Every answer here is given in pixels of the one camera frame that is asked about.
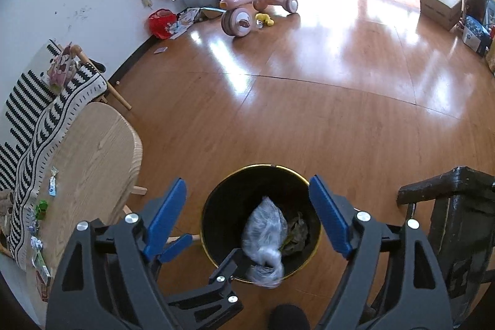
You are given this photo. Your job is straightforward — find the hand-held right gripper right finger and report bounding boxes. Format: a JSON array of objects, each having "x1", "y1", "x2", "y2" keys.
[{"x1": 308, "y1": 174, "x2": 453, "y2": 330}]

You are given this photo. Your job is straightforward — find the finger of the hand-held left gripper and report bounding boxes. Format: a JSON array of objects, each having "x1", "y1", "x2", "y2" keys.
[
  {"x1": 157, "y1": 233, "x2": 193, "y2": 265},
  {"x1": 164, "y1": 248, "x2": 252, "y2": 319}
]

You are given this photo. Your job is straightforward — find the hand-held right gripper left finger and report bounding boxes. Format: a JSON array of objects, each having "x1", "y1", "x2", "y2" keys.
[{"x1": 45, "y1": 177, "x2": 188, "y2": 330}]

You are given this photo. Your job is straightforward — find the olive wrapper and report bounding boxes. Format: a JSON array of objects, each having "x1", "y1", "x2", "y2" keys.
[{"x1": 284, "y1": 212, "x2": 310, "y2": 251}]

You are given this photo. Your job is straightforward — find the clear plastic bag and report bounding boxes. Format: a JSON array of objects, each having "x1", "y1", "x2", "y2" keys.
[{"x1": 242, "y1": 196, "x2": 286, "y2": 289}]

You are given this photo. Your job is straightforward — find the black gold-rimmed trash can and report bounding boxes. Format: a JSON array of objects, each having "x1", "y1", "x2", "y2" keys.
[{"x1": 200, "y1": 164, "x2": 322, "y2": 284}]

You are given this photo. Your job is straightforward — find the small white wrapper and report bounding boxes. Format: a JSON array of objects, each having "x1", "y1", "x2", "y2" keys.
[{"x1": 29, "y1": 225, "x2": 43, "y2": 249}]

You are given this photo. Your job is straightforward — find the green white wrapper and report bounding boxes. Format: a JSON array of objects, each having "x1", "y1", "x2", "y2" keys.
[{"x1": 31, "y1": 249, "x2": 52, "y2": 276}]

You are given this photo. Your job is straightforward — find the red cardboard box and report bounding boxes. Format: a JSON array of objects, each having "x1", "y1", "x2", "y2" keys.
[{"x1": 36, "y1": 270, "x2": 52, "y2": 303}]

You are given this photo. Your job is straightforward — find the dark rounded object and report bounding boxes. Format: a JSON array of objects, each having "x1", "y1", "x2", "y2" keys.
[{"x1": 269, "y1": 305, "x2": 310, "y2": 330}]

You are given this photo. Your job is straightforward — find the dark wooden chair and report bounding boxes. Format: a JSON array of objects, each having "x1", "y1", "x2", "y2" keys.
[{"x1": 398, "y1": 167, "x2": 495, "y2": 330}]

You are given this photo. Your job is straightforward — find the black white striped blanket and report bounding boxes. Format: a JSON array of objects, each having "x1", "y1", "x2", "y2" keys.
[{"x1": 0, "y1": 40, "x2": 109, "y2": 271}]

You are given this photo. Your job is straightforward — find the beige child's clothes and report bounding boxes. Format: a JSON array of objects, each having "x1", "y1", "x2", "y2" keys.
[{"x1": 0, "y1": 191, "x2": 15, "y2": 236}]

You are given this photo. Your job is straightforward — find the pink cartoon cushion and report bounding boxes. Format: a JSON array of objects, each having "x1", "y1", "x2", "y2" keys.
[{"x1": 46, "y1": 42, "x2": 84, "y2": 87}]

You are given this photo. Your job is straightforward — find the red plastic bag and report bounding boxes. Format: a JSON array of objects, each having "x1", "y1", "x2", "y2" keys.
[{"x1": 149, "y1": 9, "x2": 179, "y2": 41}]

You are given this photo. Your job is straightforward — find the scattered paper sheets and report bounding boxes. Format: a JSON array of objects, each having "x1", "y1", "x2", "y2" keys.
[{"x1": 170, "y1": 8, "x2": 202, "y2": 41}]

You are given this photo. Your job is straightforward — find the blue white box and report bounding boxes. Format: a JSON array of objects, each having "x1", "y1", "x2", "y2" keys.
[{"x1": 462, "y1": 16, "x2": 493, "y2": 56}]

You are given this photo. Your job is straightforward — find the brown cardboard box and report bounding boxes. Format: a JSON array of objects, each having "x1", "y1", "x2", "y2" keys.
[{"x1": 419, "y1": 0, "x2": 463, "y2": 31}]

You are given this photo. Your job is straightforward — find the wooden frame sofa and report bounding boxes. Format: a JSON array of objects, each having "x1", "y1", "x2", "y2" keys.
[{"x1": 0, "y1": 40, "x2": 132, "y2": 271}]

